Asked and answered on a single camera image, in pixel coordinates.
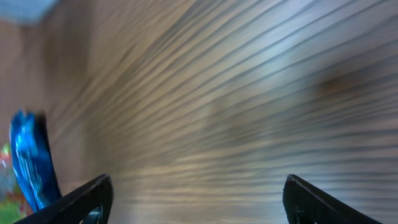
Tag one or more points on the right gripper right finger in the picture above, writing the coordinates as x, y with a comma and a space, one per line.
306, 204

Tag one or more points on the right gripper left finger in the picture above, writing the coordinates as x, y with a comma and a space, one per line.
90, 203

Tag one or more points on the green red snack bag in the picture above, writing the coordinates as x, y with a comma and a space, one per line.
14, 206

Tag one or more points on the blue snack bar wrapper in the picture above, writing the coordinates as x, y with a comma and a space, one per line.
32, 161

